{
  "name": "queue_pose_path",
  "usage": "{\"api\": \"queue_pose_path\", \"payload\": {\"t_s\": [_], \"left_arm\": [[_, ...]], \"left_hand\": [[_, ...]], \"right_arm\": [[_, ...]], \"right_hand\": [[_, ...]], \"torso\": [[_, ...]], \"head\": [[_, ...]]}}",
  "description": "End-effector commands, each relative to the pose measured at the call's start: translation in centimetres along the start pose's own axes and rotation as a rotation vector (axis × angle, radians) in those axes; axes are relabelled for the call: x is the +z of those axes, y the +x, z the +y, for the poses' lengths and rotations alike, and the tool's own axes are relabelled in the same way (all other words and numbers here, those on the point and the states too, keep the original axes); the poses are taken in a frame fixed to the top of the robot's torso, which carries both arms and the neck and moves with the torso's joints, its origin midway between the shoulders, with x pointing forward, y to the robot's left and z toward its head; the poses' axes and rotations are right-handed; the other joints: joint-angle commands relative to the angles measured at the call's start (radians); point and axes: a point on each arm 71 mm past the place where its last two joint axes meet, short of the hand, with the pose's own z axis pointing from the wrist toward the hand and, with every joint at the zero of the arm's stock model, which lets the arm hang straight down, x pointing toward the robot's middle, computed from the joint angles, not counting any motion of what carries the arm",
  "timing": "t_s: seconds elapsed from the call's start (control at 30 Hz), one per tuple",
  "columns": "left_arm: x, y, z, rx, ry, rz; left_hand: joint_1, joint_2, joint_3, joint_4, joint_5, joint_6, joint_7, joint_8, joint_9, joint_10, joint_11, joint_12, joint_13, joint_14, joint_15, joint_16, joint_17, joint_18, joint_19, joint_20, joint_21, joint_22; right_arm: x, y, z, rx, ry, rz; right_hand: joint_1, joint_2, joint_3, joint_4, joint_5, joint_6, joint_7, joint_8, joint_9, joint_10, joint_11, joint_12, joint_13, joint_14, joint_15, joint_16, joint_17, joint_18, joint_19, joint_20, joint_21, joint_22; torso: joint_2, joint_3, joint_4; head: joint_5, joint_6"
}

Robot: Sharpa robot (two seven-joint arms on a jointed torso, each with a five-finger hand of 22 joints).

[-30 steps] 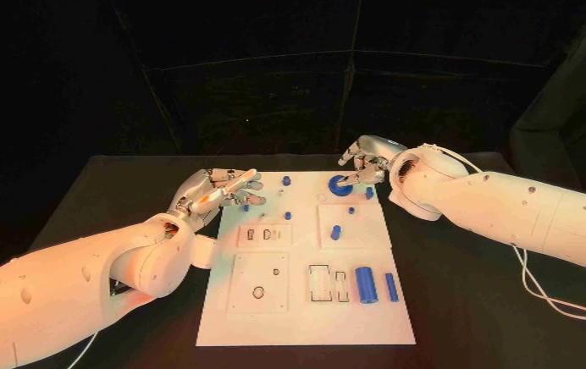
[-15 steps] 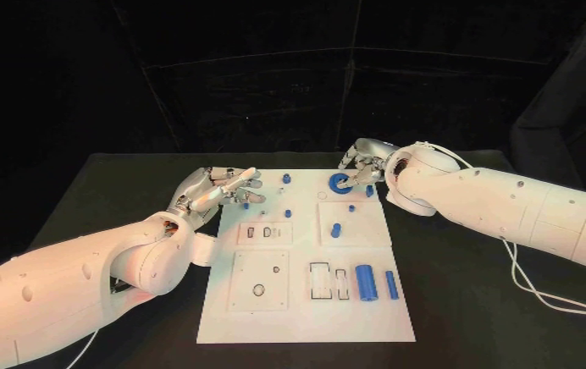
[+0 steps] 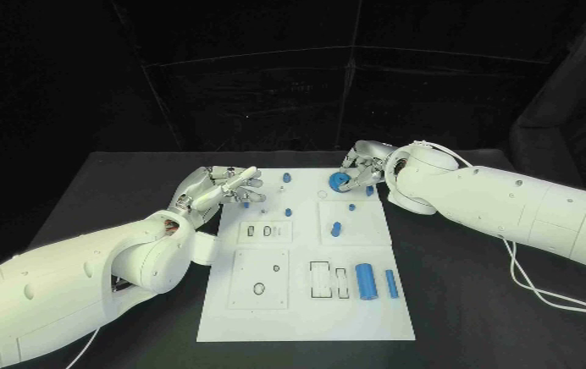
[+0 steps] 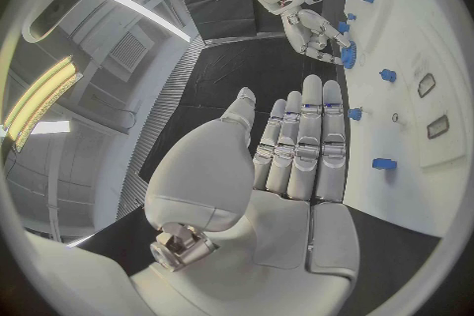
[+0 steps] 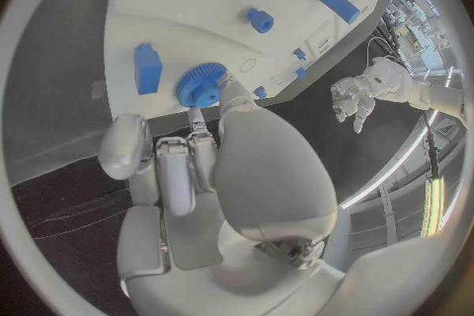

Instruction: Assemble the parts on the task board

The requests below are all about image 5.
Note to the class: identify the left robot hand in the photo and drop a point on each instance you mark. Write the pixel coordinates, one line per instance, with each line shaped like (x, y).
(348, 93)

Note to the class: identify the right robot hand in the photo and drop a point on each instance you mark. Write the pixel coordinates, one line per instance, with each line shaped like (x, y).
(266, 173)

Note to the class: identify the blue gear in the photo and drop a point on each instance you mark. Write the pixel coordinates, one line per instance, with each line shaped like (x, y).
(192, 82)

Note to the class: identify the blue block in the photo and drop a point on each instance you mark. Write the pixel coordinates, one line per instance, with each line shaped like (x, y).
(148, 73)

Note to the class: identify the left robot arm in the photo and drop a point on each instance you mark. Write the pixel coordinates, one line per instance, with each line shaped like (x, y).
(403, 88)

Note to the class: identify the small blue peg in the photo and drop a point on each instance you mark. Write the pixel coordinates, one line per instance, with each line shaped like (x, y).
(299, 53)
(301, 72)
(260, 92)

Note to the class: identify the thick blue long cylinder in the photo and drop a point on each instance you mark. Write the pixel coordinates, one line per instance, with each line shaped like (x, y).
(337, 3)

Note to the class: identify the blue short cylinder plug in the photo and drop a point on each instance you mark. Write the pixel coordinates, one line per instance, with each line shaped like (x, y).
(261, 21)

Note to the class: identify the glowing light bar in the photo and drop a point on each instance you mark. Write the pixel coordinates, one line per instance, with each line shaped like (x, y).
(434, 203)

